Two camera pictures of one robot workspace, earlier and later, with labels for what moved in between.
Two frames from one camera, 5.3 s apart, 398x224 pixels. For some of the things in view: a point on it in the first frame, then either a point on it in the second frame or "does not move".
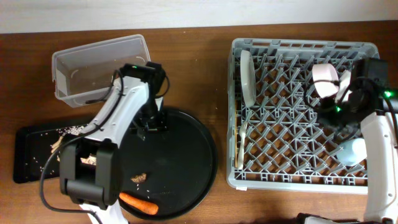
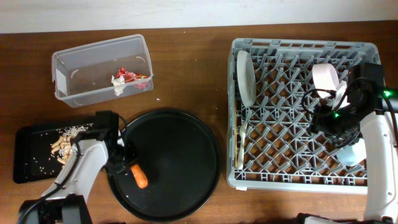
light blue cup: x=352 y=152 does not move
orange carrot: x=139 y=204 to x=140 y=179
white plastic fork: x=240 y=153 does not move
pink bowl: x=326 y=79 does not move
